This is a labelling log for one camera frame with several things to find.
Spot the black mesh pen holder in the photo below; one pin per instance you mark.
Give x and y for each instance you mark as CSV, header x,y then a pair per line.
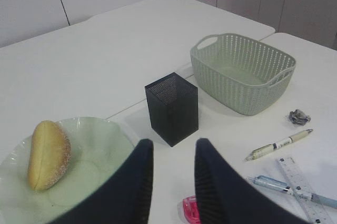
x,y
173,108

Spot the green glass wavy plate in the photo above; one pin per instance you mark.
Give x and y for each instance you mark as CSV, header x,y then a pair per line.
x,y
98,148

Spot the clear plastic ruler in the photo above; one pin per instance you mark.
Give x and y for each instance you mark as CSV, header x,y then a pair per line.
x,y
312,204

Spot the light blue pen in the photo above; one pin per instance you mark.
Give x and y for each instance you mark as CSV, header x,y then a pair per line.
x,y
283,187

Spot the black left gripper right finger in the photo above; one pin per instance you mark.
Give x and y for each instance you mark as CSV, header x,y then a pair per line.
x,y
223,196

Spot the green plastic woven basket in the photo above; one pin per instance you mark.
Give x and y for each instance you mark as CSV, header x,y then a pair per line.
x,y
242,73

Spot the pink pencil sharpener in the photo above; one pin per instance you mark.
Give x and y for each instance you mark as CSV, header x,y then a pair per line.
x,y
191,211

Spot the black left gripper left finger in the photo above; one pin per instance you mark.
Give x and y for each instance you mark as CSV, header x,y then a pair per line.
x,y
125,197

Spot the small grey paper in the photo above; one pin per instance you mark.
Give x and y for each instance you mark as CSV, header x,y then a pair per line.
x,y
298,117

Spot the yellow sugared bread bun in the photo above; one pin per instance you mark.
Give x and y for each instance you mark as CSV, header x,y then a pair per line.
x,y
49,157

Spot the cream white pen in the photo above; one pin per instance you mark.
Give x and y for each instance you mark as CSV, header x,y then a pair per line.
x,y
267,149

